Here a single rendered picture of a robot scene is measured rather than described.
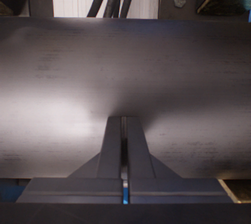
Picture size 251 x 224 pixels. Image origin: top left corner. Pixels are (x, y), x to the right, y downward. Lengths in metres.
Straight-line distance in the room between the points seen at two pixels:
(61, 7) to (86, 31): 2.19
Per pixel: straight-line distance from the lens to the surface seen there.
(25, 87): 0.18
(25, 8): 0.47
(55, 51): 0.18
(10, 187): 0.47
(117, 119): 0.15
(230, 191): 0.30
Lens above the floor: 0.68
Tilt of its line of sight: 1 degrees down
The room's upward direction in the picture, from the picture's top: 89 degrees counter-clockwise
